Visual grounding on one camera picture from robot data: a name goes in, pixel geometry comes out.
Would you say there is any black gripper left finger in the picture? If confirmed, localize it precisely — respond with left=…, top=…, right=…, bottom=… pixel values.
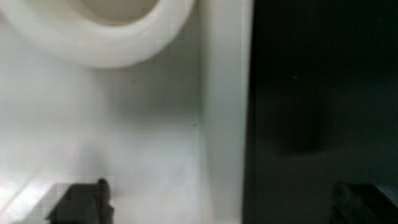
left=46, top=179, right=113, bottom=224

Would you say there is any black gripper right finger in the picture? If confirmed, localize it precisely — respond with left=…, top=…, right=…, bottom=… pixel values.
left=330, top=182, right=398, bottom=224

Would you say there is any white square table top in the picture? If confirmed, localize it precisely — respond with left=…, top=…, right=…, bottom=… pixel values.
left=0, top=0, right=254, bottom=224

